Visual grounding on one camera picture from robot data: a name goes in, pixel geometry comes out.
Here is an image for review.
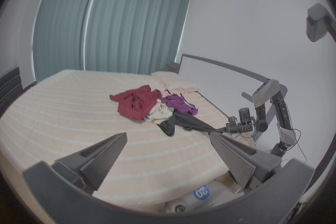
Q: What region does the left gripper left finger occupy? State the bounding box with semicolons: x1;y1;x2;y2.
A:
52;132;128;194

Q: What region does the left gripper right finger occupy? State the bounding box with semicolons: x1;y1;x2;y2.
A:
210;132;283;191

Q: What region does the black T-shirt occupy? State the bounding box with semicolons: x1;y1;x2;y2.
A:
157;111;227;137

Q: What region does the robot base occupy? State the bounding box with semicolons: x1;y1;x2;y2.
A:
164;174;246;214

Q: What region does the purple garment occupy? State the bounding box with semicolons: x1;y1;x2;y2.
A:
161;94;198;116

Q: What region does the cream pillow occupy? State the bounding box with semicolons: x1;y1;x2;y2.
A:
152;71;199;93

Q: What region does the grey bedside table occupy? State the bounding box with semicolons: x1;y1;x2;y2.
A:
167;61;180;74

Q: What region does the dark red garment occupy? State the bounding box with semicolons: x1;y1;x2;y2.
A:
109;85;161;121

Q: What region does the blue-green curtain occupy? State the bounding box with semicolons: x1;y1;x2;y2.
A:
33;0;111;82
84;0;195;75

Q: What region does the white printed garment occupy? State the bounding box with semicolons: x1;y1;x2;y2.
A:
144;102;175;124

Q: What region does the black chest of drawers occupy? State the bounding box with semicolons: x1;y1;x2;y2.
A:
0;68;24;116

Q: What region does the bed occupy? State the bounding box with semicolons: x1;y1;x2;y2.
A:
0;54;275;211

